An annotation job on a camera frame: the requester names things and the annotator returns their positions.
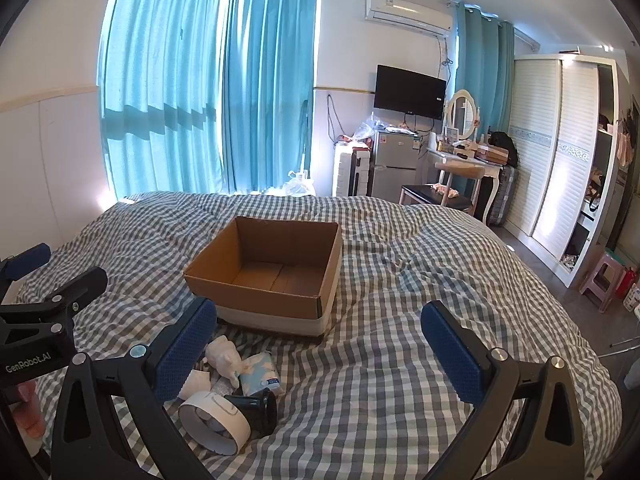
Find oval white-framed mirror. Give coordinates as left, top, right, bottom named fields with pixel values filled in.
left=446, top=89, right=477, bottom=142

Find white ring-shaped roll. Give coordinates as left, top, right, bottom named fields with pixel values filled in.
left=178, top=391, right=252, bottom=456

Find crumpled white paper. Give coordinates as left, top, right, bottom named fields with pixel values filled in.
left=179, top=369, right=213, bottom=402

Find white ribbed suitcase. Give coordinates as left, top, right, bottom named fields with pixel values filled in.
left=334, top=146, right=373, bottom=197

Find narrow turquoise curtain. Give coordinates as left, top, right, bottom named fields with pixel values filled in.
left=452, top=4, right=516, bottom=133

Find small grey fridge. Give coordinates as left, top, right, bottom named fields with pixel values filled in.
left=372, top=129, right=426, bottom=198

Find white air conditioner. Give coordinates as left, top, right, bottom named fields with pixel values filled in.
left=364, top=0, right=454, bottom=37

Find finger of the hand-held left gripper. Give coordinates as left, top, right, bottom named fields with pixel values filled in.
left=0, top=242, right=52, bottom=283
left=0, top=266, right=109, bottom=322

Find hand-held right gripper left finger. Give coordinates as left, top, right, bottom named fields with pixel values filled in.
left=50, top=296, right=218, bottom=480

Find dark wall cable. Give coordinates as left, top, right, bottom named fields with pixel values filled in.
left=326, top=92, right=347, bottom=147

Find wide turquoise curtain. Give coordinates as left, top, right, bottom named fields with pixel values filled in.
left=97, top=0, right=224, bottom=201

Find pink plastic stool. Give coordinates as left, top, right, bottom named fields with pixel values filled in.
left=579, top=252, right=628, bottom=312

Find white figurine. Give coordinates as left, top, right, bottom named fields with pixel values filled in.
left=205, top=336, right=244, bottom=389

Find red fire extinguisher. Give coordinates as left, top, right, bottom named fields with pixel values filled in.
left=616, top=266, right=637, bottom=301

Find light blue tissue packet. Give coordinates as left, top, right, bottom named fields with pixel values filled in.
left=239, top=351, right=282, bottom=397

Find wooden box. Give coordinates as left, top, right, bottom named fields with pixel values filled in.
left=475, top=144, right=511, bottom=164

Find black wall television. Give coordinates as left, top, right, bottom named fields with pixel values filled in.
left=373, top=64, right=447, bottom=121

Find brown cardboard box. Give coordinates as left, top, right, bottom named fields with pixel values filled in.
left=183, top=216, right=343, bottom=337

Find person's left hand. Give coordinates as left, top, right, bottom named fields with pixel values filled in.
left=11, top=379, right=47, bottom=438

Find black bag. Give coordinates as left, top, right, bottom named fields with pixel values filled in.
left=487, top=131, right=520, bottom=167

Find white plastic bag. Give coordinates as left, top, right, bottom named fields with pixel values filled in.
left=284, top=171, right=317, bottom=197

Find hanging clothes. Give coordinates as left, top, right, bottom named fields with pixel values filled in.
left=617, top=105, right=640, bottom=171

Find white sliding-door wardrobe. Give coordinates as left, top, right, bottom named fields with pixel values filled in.
left=505, top=52, right=632, bottom=288

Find white dressing table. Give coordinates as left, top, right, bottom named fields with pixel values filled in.
left=425, top=145, right=502, bottom=222

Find wooden chair with black seat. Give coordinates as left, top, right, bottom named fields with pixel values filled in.
left=398, top=161, right=486, bottom=218

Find black cup-shaped item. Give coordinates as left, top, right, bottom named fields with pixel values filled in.
left=224, top=388, right=278, bottom=436

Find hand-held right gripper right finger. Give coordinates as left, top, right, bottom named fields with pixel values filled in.
left=420, top=300, right=601, bottom=480

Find clear plastic bag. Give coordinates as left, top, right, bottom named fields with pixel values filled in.
left=354, top=112, right=389, bottom=141

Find grey suitcase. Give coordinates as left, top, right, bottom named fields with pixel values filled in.
left=487, top=165, right=519, bottom=227

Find grey checkered blanket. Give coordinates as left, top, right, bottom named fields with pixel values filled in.
left=10, top=191, right=623, bottom=480

